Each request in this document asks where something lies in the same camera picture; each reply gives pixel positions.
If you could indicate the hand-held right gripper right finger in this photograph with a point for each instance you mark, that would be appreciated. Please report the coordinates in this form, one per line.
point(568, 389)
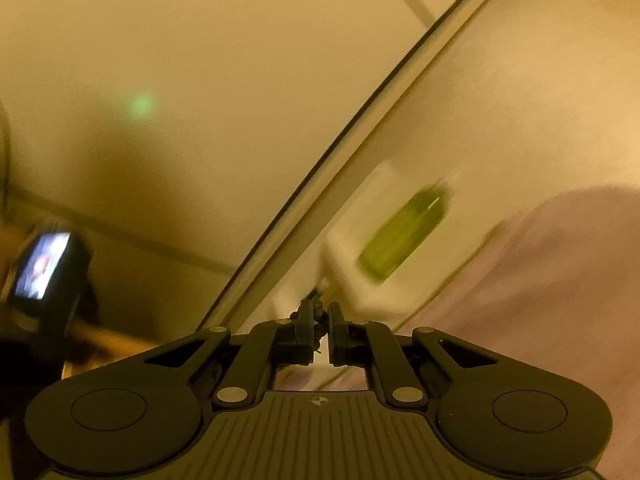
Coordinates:
point(336, 337)

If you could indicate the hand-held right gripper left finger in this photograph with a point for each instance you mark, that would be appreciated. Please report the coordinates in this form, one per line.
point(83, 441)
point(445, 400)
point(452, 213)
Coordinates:
point(306, 335)

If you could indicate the cream small corner shelf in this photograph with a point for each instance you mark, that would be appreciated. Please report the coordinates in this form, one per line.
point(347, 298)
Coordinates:
point(345, 260)

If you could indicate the green bottle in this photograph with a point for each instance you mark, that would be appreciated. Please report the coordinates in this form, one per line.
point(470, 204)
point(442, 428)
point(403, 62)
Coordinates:
point(405, 235)

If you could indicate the pink cloth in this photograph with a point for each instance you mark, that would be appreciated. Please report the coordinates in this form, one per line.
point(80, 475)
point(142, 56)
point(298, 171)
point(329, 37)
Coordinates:
point(540, 300)

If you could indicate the cream frame post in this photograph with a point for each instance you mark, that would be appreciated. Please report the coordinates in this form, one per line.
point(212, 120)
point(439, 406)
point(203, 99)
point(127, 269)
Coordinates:
point(400, 90)

